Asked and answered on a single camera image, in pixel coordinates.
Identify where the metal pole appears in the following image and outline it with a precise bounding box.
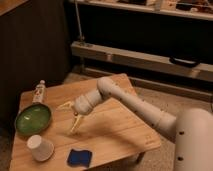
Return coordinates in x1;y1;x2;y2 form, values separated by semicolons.
74;0;85;45

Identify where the white plastic bottle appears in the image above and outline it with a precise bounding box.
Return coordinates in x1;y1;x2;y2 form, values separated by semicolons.
33;80;46;103

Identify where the wooden shelf beam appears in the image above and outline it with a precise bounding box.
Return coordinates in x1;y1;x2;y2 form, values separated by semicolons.
71;41;213;82

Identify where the black handle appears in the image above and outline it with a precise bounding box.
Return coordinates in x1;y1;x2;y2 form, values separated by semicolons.
169;57;200;68

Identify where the wooden table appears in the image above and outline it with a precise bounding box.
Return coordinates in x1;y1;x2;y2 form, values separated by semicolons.
9;79;161;171

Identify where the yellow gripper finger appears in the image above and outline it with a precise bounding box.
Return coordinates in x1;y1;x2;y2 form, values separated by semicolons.
70;115;83;133
57;101;73;110

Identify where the green ceramic bowl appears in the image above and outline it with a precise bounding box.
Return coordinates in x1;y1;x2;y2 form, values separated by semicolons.
14;103;52;136

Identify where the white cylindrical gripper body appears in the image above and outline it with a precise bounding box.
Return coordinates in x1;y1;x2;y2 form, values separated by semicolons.
73;95;92;115

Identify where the blue sponge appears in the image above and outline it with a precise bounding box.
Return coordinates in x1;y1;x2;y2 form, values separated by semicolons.
67;149;92;167

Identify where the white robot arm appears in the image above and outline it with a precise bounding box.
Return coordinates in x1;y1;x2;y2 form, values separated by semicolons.
57;77;213;171

